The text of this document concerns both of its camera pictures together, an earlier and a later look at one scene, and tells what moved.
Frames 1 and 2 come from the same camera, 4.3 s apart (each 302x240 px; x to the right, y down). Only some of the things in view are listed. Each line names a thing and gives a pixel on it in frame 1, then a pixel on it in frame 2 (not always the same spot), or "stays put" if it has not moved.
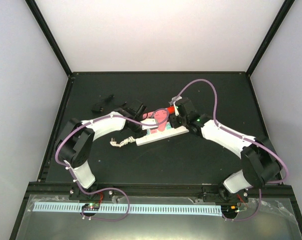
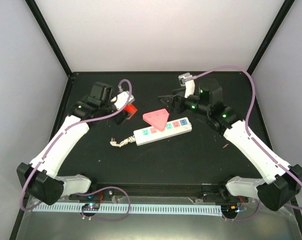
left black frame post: (37, 13) stays put
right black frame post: (286, 8) stays put
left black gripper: (143, 133) → (118, 119)
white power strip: (154, 135) stays put
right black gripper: (173, 122) → (172, 105)
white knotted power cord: (129, 139) stays put
